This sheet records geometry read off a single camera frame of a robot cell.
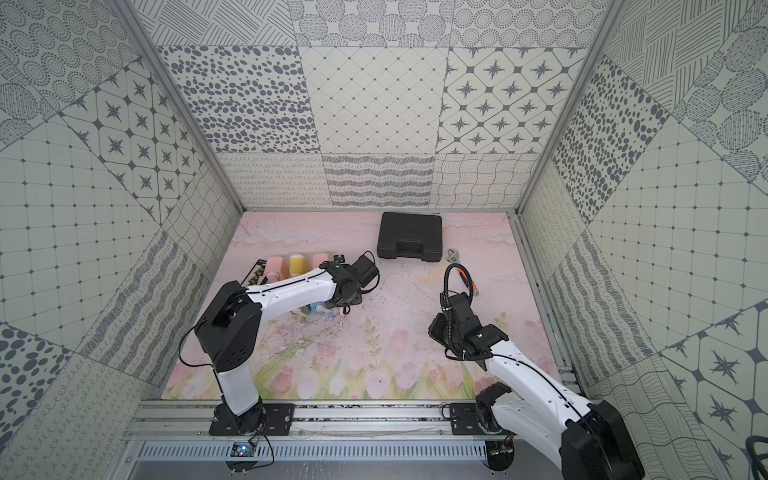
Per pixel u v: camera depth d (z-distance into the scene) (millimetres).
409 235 1117
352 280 673
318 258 987
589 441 393
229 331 475
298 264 958
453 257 1065
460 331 636
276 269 949
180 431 734
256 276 1009
